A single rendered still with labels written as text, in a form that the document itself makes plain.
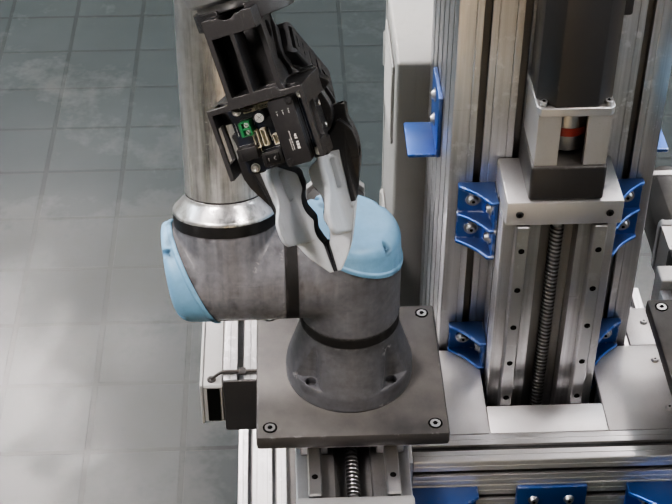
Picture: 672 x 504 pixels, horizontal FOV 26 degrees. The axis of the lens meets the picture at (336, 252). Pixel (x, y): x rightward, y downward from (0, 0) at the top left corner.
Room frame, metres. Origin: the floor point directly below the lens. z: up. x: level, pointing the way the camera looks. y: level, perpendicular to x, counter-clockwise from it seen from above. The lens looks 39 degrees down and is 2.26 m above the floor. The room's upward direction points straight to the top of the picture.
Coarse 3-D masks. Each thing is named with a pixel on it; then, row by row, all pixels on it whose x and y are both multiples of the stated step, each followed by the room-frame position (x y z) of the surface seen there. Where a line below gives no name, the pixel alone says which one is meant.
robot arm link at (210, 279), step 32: (192, 32) 1.30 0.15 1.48; (192, 64) 1.29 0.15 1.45; (192, 96) 1.29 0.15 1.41; (192, 128) 1.28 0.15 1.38; (192, 160) 1.27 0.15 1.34; (192, 192) 1.26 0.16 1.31; (224, 192) 1.25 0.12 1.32; (192, 224) 1.23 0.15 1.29; (224, 224) 1.23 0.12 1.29; (256, 224) 1.24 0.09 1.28; (192, 256) 1.22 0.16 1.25; (224, 256) 1.21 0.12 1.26; (256, 256) 1.22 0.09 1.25; (192, 288) 1.20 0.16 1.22; (224, 288) 1.20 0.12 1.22; (256, 288) 1.20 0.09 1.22; (192, 320) 1.21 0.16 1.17; (224, 320) 1.21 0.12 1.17
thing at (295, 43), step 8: (280, 24) 0.91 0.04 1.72; (288, 24) 0.91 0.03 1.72; (280, 32) 0.91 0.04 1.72; (288, 32) 0.90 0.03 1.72; (296, 32) 0.92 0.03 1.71; (288, 40) 0.90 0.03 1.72; (296, 40) 0.91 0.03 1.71; (288, 48) 0.89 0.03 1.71; (296, 48) 0.90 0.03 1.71; (304, 48) 0.92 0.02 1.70; (288, 56) 0.89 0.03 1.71; (296, 56) 0.90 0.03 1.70; (304, 56) 0.91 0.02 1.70; (312, 56) 0.93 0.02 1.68; (296, 64) 0.90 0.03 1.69; (304, 64) 0.91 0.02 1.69; (312, 64) 0.92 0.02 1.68; (320, 64) 0.94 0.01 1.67; (320, 72) 0.93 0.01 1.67; (328, 72) 0.96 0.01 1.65
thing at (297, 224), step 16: (272, 176) 0.85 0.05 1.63; (288, 176) 0.86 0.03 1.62; (272, 192) 0.84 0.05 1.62; (288, 192) 0.86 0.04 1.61; (304, 192) 0.87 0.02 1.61; (288, 208) 0.85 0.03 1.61; (304, 208) 0.85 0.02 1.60; (288, 224) 0.83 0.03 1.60; (304, 224) 0.85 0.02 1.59; (288, 240) 0.82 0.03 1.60; (304, 240) 0.84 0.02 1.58; (320, 240) 0.84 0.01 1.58; (320, 256) 0.84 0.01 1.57
